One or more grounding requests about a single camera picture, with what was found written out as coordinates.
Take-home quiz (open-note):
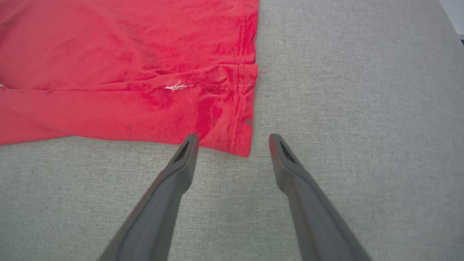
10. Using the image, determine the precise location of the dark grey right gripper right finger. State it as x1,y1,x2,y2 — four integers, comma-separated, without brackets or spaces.
269,133,372,261

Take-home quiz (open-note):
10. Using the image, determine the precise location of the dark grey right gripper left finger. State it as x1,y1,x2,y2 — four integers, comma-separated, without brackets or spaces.
98,134,199,261

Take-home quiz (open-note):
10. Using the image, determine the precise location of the red numbered sports jersey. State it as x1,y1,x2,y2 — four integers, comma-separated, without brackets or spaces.
0,0,260,158

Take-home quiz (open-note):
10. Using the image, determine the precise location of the grey fabric sofa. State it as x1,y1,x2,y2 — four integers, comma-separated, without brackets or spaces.
0,0,464,261

